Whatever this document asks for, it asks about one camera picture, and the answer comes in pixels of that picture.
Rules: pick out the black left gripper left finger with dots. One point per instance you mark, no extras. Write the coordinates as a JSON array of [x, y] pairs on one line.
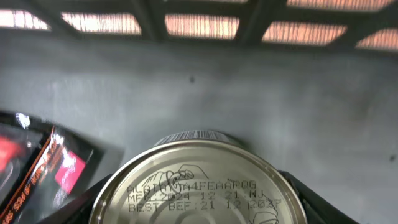
[[79, 209]]

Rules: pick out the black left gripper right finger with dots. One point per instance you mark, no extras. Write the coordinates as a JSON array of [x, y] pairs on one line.
[[317, 209]]

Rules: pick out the black red snack packet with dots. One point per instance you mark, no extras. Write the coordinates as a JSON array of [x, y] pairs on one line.
[[44, 166]]

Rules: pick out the grey plastic basket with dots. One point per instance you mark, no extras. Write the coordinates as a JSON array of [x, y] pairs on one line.
[[312, 90]]

